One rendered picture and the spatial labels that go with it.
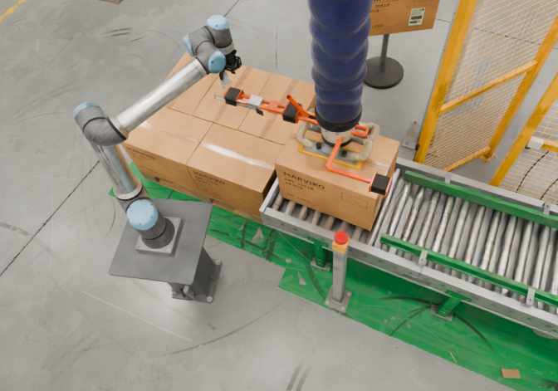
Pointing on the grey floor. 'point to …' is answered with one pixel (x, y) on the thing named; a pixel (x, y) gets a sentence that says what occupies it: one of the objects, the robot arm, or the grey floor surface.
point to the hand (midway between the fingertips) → (229, 78)
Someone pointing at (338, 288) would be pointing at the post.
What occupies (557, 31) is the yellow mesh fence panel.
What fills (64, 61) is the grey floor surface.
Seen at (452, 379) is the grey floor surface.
